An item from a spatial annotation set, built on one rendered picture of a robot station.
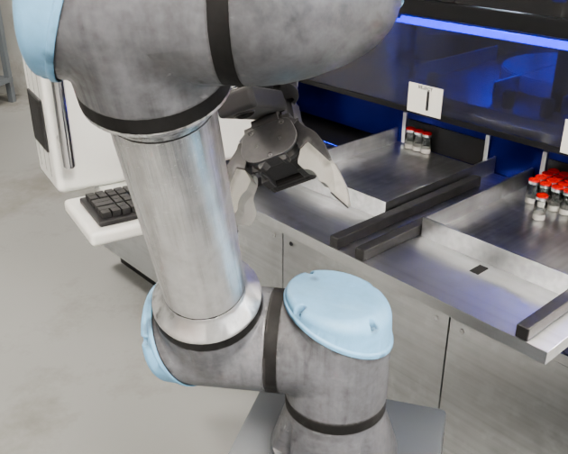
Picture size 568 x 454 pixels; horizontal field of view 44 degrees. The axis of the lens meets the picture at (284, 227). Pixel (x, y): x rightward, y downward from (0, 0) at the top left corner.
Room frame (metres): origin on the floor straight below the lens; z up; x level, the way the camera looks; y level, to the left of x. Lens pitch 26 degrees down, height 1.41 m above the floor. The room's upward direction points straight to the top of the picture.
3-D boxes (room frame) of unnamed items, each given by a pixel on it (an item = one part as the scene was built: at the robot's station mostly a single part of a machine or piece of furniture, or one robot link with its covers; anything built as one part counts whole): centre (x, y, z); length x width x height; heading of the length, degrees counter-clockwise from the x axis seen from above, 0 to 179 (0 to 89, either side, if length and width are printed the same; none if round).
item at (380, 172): (1.31, -0.22, 0.90); 0.34 x 0.26 x 0.04; 132
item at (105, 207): (1.39, 0.22, 0.82); 0.40 x 0.14 x 0.02; 121
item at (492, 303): (1.14, -0.28, 0.87); 0.70 x 0.48 x 0.02; 42
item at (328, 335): (0.63, -0.05, 0.96); 0.13 x 0.12 x 0.14; 82
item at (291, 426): (0.63, -0.06, 0.84); 0.15 x 0.15 x 0.10
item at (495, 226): (1.06, -0.44, 0.90); 0.34 x 0.26 x 0.04; 132
